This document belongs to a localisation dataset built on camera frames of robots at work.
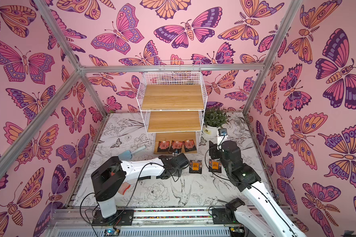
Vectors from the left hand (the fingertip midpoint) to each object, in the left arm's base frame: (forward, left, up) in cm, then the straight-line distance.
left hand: (179, 170), depth 88 cm
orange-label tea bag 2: (+4, -22, -2) cm, 23 cm away
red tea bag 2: (+17, +2, -1) cm, 17 cm away
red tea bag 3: (+18, -7, 0) cm, 19 cm away
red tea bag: (+17, +11, 0) cm, 20 cm away
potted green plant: (+26, -22, +18) cm, 39 cm away
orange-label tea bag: (+3, -10, -2) cm, 11 cm away
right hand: (+5, -17, +24) cm, 30 cm away
